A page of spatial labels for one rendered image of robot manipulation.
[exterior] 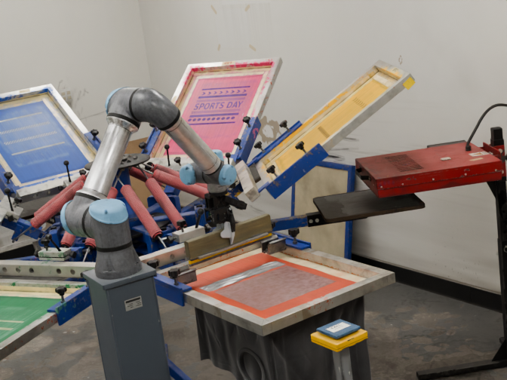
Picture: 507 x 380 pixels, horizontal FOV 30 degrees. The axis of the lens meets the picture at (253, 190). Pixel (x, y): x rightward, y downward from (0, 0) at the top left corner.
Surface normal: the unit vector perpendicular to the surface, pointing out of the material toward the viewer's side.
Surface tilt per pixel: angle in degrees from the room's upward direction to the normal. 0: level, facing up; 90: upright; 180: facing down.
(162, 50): 90
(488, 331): 0
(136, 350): 90
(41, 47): 90
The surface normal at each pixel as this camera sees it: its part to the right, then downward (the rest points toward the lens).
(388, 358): -0.13, -0.96
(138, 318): 0.51, 0.15
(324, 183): -0.82, 0.08
